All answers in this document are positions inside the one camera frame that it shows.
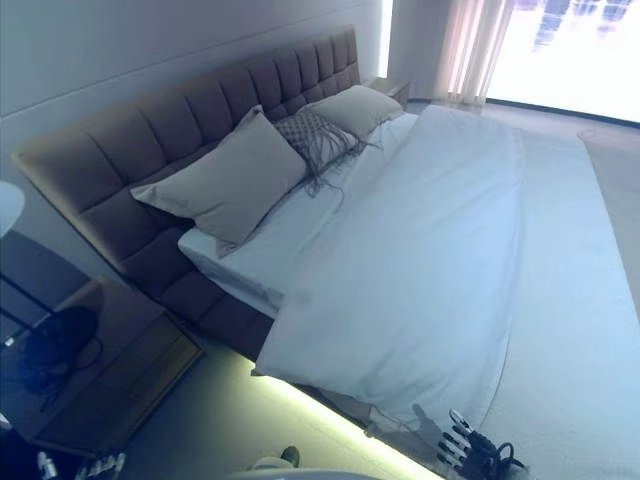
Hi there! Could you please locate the large beige pillow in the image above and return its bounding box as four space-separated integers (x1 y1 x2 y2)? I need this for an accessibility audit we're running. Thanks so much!
130 105 309 259

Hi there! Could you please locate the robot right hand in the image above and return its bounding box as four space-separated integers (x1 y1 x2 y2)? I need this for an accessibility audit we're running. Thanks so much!
435 408 501 469

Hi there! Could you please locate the brown tufted headboard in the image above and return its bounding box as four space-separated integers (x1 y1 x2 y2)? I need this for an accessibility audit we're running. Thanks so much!
12 24 362 346

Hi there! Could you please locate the small wooden nightstand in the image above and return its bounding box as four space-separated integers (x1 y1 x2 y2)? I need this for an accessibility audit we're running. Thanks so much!
367 77 412 102

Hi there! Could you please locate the white lamp shade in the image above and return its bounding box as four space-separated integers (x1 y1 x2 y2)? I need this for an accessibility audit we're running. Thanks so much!
0 179 26 239

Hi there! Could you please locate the grey fringed cushion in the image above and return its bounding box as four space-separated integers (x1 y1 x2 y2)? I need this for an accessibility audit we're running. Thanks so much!
273 107 384 201

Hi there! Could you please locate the light grey rug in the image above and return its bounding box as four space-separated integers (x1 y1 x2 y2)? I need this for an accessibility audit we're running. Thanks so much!
577 117 640 311

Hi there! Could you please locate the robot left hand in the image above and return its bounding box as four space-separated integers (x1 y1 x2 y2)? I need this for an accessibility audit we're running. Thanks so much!
37 439 126 480

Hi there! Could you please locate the brown bed frame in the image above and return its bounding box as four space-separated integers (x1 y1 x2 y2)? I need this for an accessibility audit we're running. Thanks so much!
164 269 376 416

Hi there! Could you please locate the white duvet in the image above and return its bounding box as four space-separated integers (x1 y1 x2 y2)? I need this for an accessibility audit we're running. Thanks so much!
255 104 524 434

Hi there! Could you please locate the black cable bundle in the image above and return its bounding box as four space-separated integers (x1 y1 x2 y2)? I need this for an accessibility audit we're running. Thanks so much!
19 305 104 396

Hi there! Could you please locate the beige bedspread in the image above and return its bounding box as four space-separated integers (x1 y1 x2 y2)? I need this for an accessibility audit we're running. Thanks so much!
492 127 640 480

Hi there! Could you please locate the pale vertical curtain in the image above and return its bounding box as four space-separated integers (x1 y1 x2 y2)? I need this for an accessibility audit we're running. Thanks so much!
439 0 516 104

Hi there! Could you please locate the small beige pillow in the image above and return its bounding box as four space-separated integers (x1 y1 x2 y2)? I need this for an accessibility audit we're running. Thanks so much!
302 84 405 141

